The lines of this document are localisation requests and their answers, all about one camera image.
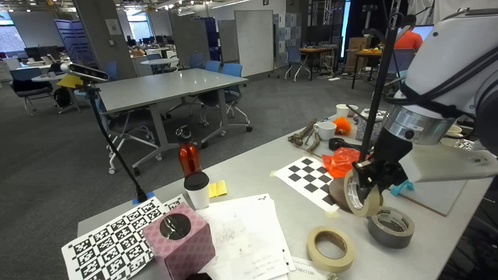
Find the light blue plastic clamp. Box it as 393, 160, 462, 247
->
387, 177, 415, 198

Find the beige masking tape roll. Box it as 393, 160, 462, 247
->
304, 226, 357, 275
340, 168, 384, 219

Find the yellow sticky note pad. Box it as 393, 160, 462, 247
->
206, 179, 230, 201

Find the grey rectangular mat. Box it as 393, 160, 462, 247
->
309, 110, 471, 218

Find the grey patterned cloth bundle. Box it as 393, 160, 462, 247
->
356, 107, 388, 142

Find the grey office table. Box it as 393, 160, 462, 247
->
94, 67, 250, 174

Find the brown twisted rope piece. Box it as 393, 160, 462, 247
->
286, 117, 322, 154

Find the pink patterned tissue box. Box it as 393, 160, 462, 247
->
141, 202, 216, 280

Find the black white checkerboard sheet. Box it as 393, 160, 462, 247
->
270, 156, 342, 215

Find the large fiducial tag sheet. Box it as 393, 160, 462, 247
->
60, 193, 189, 280

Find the white cup black lid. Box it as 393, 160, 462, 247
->
181, 171, 211, 212

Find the wooden background desk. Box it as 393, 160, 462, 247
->
298, 44, 339, 82

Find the white printed paper stack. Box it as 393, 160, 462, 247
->
194, 193, 297, 280

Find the black ladle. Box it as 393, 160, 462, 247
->
326, 137, 348, 152

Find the black pole stand wooden base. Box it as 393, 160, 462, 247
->
328, 0, 404, 213

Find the person in red shirt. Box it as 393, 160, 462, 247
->
393, 14, 426, 54

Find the black office chair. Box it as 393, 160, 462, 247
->
9, 67, 54, 115

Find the small white cup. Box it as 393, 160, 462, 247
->
334, 103, 351, 120

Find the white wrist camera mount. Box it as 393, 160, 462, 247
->
396, 140, 498, 185

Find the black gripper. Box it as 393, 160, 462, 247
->
351, 126, 415, 202

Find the red drink bottle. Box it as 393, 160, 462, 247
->
174, 126, 202, 177

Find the orange plastic bag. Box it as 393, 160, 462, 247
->
320, 146, 362, 182

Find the black gooseneck camera stand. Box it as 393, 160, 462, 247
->
65, 62, 155, 205

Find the orange fluffy toy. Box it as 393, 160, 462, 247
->
331, 117, 354, 137

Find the white partition board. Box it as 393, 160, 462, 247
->
233, 8, 275, 79

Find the grey duct tape roll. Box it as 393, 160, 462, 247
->
365, 205, 416, 250

